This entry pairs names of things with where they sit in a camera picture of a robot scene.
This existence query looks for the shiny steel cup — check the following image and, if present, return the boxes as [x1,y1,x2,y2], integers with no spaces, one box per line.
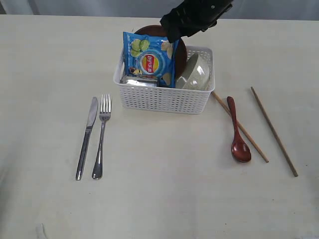
[120,75,159,87]

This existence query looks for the grey ceramic bowl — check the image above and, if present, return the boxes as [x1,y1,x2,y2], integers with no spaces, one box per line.
[175,53,210,91]

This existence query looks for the brown wooden plate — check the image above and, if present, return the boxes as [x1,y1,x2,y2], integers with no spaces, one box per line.
[135,25,187,79]

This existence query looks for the white plastic perforated basket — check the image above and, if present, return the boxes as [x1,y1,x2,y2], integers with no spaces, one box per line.
[113,46,215,115]

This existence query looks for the steel fork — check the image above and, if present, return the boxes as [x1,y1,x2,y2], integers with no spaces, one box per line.
[92,94,112,180]

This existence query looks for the dark red wooden spoon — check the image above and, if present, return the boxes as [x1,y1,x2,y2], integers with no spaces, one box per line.
[226,96,251,163]

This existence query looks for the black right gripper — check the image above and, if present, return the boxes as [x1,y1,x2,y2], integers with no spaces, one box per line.
[160,0,233,43]

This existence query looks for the steel table knife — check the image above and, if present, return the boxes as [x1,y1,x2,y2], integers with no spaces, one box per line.
[75,97,98,181]

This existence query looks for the wooden chopstick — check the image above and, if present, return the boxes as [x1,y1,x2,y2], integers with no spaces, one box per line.
[211,91,269,163]
[250,86,299,177]

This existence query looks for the blue chips bag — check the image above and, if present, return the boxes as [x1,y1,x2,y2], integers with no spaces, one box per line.
[123,32,179,88]

